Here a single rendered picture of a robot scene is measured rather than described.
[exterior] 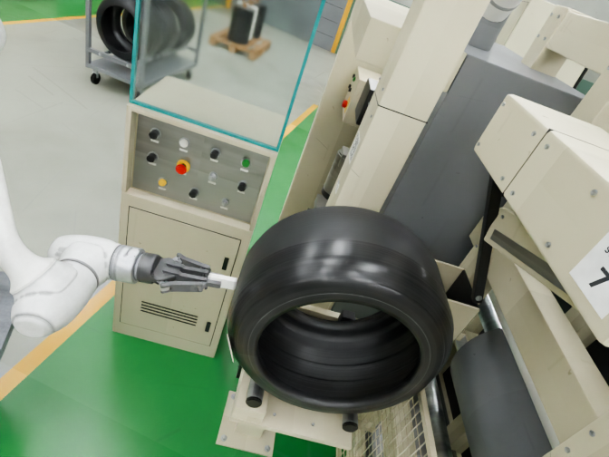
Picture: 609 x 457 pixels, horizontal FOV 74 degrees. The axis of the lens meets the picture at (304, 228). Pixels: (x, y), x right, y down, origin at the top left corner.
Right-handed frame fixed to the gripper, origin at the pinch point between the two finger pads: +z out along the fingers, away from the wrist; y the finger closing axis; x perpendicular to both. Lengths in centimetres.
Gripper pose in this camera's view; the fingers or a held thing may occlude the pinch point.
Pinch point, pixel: (222, 281)
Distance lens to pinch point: 102.9
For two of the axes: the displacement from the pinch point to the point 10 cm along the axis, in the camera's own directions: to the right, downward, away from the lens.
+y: 0.8, -5.7, 8.2
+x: -1.7, 8.0, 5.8
